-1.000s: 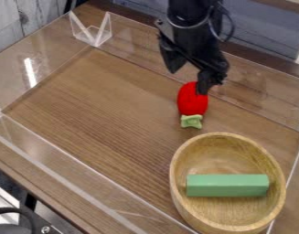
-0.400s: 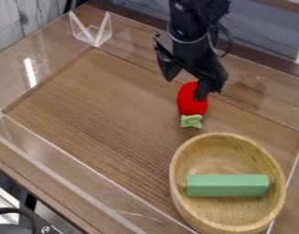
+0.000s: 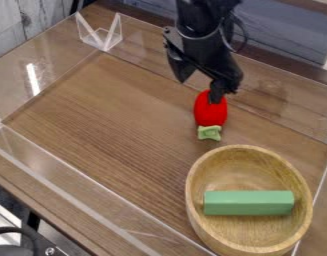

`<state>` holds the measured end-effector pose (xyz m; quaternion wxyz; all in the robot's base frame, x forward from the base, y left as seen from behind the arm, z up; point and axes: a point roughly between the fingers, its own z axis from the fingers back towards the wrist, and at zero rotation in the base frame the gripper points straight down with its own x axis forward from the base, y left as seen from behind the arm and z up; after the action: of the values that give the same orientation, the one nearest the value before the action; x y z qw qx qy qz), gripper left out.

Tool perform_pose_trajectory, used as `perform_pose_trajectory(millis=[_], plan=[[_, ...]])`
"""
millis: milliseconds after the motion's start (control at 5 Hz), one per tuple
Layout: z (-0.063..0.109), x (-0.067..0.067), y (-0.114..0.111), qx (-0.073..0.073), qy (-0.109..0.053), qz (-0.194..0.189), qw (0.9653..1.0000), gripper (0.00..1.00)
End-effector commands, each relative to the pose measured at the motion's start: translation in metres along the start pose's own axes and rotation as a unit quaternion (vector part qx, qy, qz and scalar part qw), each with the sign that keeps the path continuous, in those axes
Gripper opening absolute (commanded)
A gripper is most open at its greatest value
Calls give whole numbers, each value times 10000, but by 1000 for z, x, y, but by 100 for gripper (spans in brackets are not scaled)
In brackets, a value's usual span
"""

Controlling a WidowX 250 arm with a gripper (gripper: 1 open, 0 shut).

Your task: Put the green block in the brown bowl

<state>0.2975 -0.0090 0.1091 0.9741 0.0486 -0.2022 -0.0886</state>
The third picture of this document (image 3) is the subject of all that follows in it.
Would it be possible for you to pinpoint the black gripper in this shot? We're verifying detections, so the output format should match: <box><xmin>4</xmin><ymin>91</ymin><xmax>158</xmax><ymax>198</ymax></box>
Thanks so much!
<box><xmin>163</xmin><ymin>26</ymin><xmax>244</xmax><ymax>104</ymax></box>

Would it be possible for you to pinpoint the brown wooden bowl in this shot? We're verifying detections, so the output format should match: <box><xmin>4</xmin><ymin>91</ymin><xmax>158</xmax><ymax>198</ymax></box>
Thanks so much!
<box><xmin>185</xmin><ymin>145</ymin><xmax>313</xmax><ymax>256</ymax></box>

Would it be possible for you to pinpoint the green rectangular block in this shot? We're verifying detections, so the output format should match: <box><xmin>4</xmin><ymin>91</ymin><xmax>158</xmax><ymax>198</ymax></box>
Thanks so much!
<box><xmin>203</xmin><ymin>190</ymin><xmax>296</xmax><ymax>216</ymax></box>

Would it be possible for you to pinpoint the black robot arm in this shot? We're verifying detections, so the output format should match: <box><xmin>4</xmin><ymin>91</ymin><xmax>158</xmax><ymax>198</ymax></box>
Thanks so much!
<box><xmin>163</xmin><ymin>0</ymin><xmax>249</xmax><ymax>104</ymax></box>

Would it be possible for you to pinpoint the red plush strawberry toy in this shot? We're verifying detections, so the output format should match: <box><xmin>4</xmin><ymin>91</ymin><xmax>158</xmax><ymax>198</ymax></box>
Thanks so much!
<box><xmin>194</xmin><ymin>90</ymin><xmax>227</xmax><ymax>142</ymax></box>

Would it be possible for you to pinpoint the blue grey sofa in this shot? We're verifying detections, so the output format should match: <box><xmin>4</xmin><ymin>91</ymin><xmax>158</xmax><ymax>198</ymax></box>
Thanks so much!
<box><xmin>125</xmin><ymin>0</ymin><xmax>327</xmax><ymax>65</ymax></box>

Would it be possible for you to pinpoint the clear acrylic front barrier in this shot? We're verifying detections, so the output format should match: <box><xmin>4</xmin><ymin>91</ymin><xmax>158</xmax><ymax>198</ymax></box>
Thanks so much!
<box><xmin>0</xmin><ymin>122</ymin><xmax>215</xmax><ymax>256</ymax></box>

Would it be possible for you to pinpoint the clear acrylic corner bracket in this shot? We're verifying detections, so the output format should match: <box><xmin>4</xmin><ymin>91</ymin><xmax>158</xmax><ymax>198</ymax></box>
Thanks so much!
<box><xmin>75</xmin><ymin>13</ymin><xmax>123</xmax><ymax>52</ymax></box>

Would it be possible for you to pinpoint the black metal table bracket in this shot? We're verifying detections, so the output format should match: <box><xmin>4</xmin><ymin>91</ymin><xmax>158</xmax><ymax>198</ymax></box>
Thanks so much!
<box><xmin>20</xmin><ymin>210</ymin><xmax>78</xmax><ymax>256</ymax></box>

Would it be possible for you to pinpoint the black cable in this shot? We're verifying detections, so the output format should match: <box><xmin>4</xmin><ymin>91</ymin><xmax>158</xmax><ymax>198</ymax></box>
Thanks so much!
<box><xmin>0</xmin><ymin>226</ymin><xmax>38</xmax><ymax>256</ymax></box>

